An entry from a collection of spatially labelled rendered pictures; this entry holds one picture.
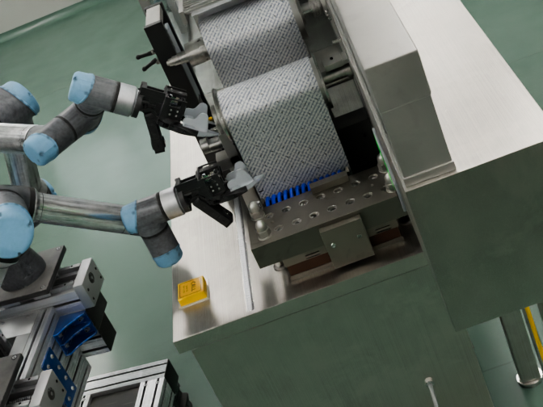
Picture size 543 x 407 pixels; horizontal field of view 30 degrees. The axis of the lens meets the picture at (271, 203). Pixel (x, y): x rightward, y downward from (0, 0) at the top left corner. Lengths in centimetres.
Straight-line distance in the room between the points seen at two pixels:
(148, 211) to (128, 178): 282
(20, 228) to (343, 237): 75
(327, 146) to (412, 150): 92
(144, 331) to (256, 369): 169
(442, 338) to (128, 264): 234
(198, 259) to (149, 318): 156
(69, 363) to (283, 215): 102
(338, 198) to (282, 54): 43
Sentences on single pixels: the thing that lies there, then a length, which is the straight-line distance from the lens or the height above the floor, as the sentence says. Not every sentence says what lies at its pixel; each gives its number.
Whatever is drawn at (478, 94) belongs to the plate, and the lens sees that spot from 177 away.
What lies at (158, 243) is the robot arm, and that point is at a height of 104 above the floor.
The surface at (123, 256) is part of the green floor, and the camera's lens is 468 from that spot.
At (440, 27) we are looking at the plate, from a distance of 204.
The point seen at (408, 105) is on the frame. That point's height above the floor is 157.
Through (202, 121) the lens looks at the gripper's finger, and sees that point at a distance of 243.
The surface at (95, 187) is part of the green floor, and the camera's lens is 538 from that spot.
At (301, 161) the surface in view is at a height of 109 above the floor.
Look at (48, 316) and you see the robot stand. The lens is 312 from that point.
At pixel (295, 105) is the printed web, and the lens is 241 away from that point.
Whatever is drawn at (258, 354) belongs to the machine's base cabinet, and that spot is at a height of 78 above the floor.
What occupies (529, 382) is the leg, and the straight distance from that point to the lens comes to 323.
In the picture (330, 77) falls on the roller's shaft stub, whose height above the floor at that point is 125.
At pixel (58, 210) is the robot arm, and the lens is 258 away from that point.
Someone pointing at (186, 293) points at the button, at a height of 92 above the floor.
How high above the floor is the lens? 229
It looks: 30 degrees down
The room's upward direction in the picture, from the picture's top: 24 degrees counter-clockwise
